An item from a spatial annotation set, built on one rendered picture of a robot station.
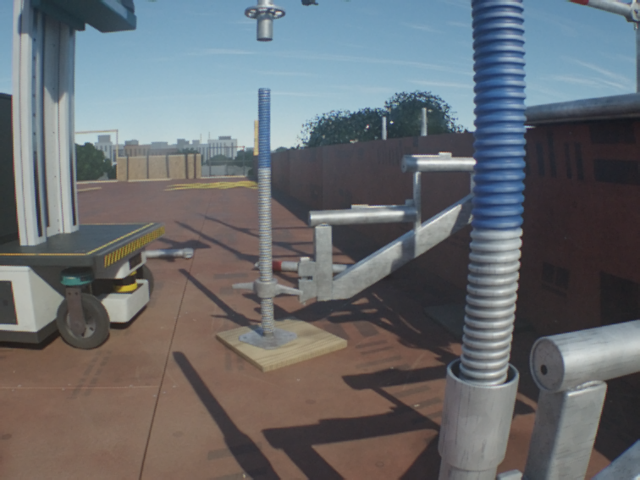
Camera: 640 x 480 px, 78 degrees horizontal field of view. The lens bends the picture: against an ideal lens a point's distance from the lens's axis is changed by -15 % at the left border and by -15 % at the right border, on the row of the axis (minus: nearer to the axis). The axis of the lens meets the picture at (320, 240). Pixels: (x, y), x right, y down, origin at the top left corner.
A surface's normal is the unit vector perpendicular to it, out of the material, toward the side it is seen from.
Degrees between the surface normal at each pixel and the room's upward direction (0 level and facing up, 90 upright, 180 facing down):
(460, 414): 90
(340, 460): 0
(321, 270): 90
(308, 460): 0
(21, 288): 90
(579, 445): 90
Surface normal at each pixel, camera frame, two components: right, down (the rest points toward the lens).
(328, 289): 0.21, 0.17
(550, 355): -0.98, 0.04
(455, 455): -0.70, 0.12
